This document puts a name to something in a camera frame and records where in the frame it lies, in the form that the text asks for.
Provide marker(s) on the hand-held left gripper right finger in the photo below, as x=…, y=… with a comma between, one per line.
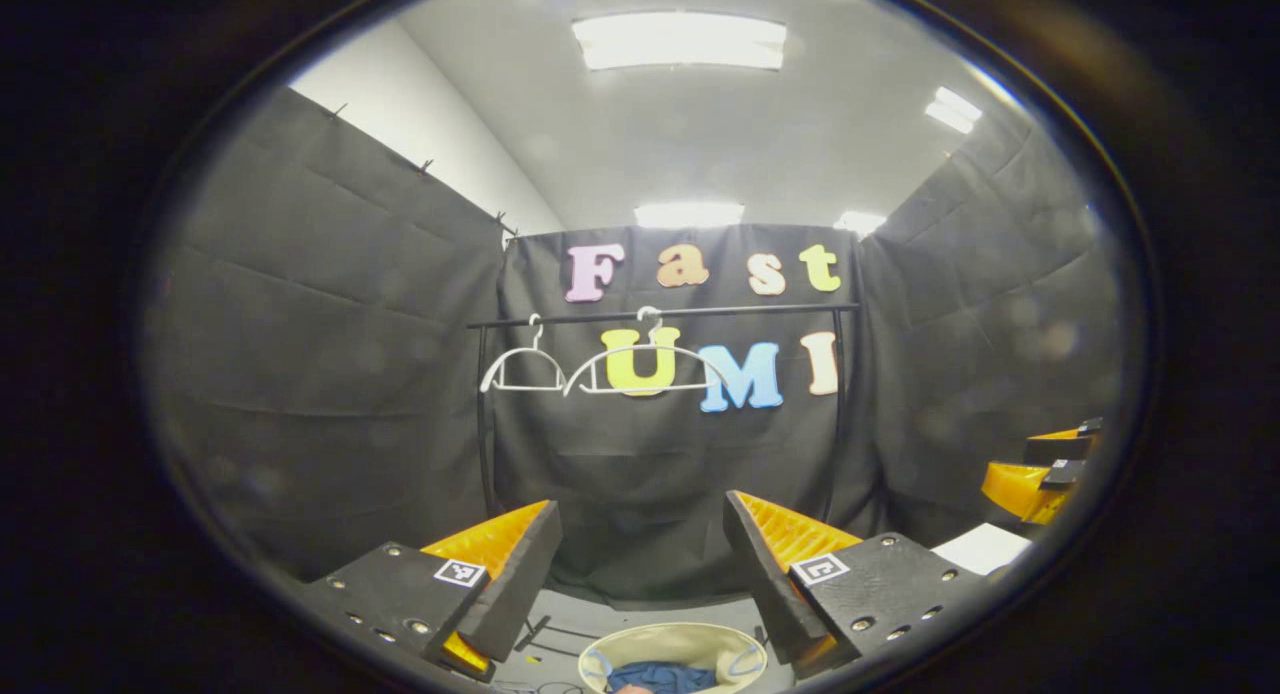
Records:
x=765, y=584

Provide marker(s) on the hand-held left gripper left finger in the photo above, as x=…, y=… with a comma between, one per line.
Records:
x=520, y=584

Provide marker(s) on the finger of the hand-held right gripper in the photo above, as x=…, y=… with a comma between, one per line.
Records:
x=1015, y=484
x=1060, y=449

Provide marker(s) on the beige laundry hamper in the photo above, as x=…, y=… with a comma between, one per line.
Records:
x=690, y=642

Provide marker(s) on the white clothes hanger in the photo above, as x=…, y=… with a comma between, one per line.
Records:
x=590, y=366
x=520, y=387

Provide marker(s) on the black clothes rack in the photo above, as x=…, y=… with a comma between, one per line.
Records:
x=750, y=311

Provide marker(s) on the white panel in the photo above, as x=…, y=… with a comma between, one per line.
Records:
x=985, y=549

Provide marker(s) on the ceiling light panel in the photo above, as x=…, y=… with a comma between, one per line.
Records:
x=955, y=109
x=688, y=214
x=860, y=222
x=680, y=41

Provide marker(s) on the black backdrop cloth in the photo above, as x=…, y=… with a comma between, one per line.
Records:
x=300, y=374

